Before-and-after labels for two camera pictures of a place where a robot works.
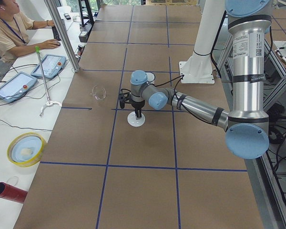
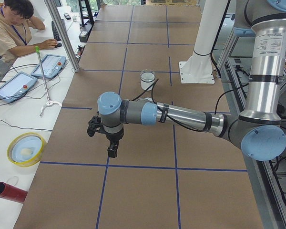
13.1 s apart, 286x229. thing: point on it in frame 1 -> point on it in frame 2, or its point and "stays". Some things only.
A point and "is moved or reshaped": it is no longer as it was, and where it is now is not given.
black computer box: [85, 29] stays
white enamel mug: [150, 78] stays
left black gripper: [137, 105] -> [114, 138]
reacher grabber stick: [49, 103] stays
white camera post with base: [198, 68] stays
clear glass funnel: [98, 93] is moved or reshaped
